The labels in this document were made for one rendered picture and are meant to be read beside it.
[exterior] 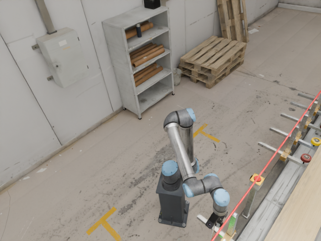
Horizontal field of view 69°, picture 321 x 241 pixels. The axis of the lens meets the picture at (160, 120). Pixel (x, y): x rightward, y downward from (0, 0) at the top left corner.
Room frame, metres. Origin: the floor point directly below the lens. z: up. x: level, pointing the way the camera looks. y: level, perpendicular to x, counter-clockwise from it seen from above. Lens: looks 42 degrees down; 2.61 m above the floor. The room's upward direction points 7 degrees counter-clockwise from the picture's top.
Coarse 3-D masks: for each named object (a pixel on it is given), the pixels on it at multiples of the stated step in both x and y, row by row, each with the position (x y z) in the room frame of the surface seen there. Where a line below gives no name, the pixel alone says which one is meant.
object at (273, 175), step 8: (312, 120) 1.83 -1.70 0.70; (304, 136) 1.62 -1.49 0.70; (296, 144) 1.50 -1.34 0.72; (280, 160) 1.35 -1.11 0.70; (288, 160) 1.34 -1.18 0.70; (272, 168) 1.27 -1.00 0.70; (280, 168) 1.26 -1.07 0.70; (272, 176) 1.18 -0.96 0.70; (264, 184) 1.12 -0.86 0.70; (272, 184) 1.11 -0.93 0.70; (264, 192) 1.04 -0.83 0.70; (256, 200) 0.97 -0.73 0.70; (256, 208) 0.91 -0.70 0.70; (240, 216) 0.86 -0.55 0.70; (240, 224) 0.79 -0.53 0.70; (240, 232) 0.73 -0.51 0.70
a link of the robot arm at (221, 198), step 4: (220, 188) 0.76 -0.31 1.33; (212, 192) 0.75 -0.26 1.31; (216, 192) 0.73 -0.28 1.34; (220, 192) 0.72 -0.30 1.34; (224, 192) 0.72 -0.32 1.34; (212, 196) 0.73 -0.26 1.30; (216, 196) 0.70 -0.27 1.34; (220, 196) 0.70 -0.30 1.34; (224, 196) 0.70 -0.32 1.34; (228, 196) 0.70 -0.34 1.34; (216, 200) 0.68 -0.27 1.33; (220, 200) 0.68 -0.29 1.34; (224, 200) 0.67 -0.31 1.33; (228, 200) 0.67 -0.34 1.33; (216, 204) 0.68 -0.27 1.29; (220, 204) 0.66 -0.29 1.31; (224, 204) 0.66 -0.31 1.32; (216, 208) 0.67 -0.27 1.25; (220, 208) 0.66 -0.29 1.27; (224, 208) 0.66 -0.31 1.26; (220, 212) 0.66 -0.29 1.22
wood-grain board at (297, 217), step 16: (320, 144) 1.33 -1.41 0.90; (320, 160) 1.16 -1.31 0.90; (304, 176) 1.02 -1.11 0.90; (320, 176) 1.01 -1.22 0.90; (304, 192) 0.89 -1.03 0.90; (320, 192) 0.88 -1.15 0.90; (288, 208) 0.78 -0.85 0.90; (304, 208) 0.77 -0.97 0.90; (320, 208) 0.75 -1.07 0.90; (288, 224) 0.67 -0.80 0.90; (304, 224) 0.66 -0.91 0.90; (320, 224) 0.65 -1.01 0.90; (272, 240) 0.58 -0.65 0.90; (288, 240) 0.57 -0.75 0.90; (304, 240) 0.56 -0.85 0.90
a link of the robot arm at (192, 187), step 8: (168, 120) 1.30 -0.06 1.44; (176, 120) 1.31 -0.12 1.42; (168, 128) 1.25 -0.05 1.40; (176, 128) 1.24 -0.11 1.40; (176, 136) 1.17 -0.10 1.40; (176, 144) 1.10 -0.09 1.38; (176, 152) 1.05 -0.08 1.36; (184, 152) 1.04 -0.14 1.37; (176, 160) 1.01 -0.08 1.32; (184, 160) 0.97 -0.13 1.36; (184, 168) 0.92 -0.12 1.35; (192, 168) 0.92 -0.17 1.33; (184, 176) 0.87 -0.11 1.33; (192, 176) 0.86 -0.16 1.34; (184, 184) 0.82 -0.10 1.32; (192, 184) 0.81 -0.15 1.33; (200, 184) 0.80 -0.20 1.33; (184, 192) 0.80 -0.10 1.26; (192, 192) 0.76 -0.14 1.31; (200, 192) 0.77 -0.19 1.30
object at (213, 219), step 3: (213, 213) 0.70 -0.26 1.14; (210, 216) 0.69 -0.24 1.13; (213, 216) 0.68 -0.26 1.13; (216, 216) 0.68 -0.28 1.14; (219, 216) 0.67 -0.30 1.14; (210, 219) 0.67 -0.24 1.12; (213, 219) 0.67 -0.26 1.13; (216, 219) 0.66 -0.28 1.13; (207, 222) 0.66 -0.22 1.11; (210, 222) 0.66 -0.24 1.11; (213, 222) 0.65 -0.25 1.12; (207, 225) 0.64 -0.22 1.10; (210, 225) 0.64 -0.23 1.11; (213, 225) 0.64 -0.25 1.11; (210, 228) 0.63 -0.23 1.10
